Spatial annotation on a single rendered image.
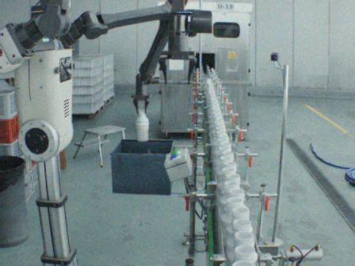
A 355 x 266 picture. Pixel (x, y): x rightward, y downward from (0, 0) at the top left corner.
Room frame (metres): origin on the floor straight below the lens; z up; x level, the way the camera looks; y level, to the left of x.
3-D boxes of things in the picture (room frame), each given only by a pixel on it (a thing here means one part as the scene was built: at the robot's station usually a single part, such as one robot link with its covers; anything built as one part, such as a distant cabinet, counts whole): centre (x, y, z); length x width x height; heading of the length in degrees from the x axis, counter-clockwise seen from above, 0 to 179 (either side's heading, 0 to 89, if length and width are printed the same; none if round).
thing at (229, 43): (7.06, -0.36, 1.05); 1.60 x 1.40 x 2.10; 178
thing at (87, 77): (8.52, 2.19, 0.59); 1.24 x 1.03 x 1.17; 0
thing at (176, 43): (1.23, 0.01, 1.51); 0.10 x 0.07 x 0.07; 88
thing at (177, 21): (1.23, 0.01, 1.57); 0.07 x 0.06 x 0.07; 88
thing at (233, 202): (0.91, -0.12, 1.08); 0.06 x 0.06 x 0.17
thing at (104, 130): (5.23, 1.05, 0.21); 0.61 x 0.47 x 0.41; 51
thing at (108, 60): (10.10, 2.23, 0.59); 1.25 x 1.03 x 1.17; 179
